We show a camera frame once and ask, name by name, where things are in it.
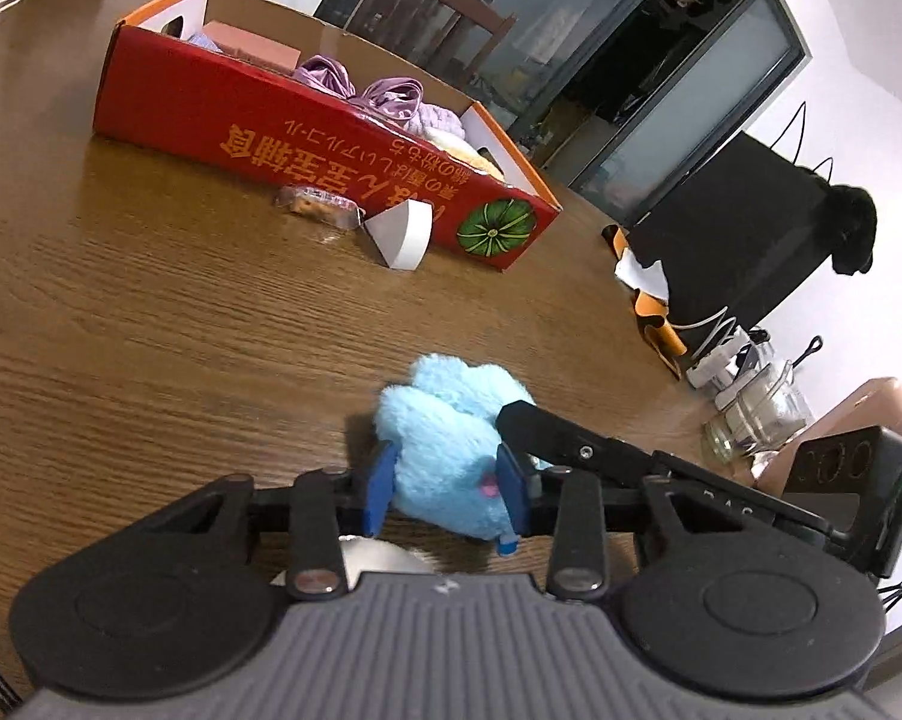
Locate purple satin scrunchie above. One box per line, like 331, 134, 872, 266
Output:
292, 54, 359, 101
356, 76, 426, 122

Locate dark wooden chair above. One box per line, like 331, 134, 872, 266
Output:
344, 0, 519, 92

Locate white power strip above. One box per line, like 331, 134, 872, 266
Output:
685, 325, 757, 392

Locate blue plush toy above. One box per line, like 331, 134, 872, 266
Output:
374, 352, 540, 542

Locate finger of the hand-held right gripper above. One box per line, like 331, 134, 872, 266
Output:
496, 400, 671, 485

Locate glass jar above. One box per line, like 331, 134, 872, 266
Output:
700, 358, 817, 478

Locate orange patterned cloth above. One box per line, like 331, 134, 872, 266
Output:
599, 223, 690, 381

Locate pink sponge block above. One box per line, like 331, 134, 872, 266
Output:
202, 19, 303, 74

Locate white cables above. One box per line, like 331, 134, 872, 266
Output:
668, 306, 738, 342

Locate sliding glass door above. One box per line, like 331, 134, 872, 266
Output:
311, 0, 809, 232

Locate yellow white plush toy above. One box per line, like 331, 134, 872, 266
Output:
427, 127, 509, 184

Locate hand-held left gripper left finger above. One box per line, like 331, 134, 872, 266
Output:
184, 439, 404, 601

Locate black fuzzy hat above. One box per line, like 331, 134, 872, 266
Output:
824, 184, 879, 276

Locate red cardboard box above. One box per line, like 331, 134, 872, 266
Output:
92, 0, 563, 272

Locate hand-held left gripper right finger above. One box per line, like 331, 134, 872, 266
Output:
496, 444, 714, 602

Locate black paper bag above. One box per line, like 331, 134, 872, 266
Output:
625, 100, 836, 332

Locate purple knitted cloth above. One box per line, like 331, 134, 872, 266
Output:
401, 100, 468, 145

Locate clear snack packet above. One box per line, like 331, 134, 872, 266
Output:
274, 185, 366, 233

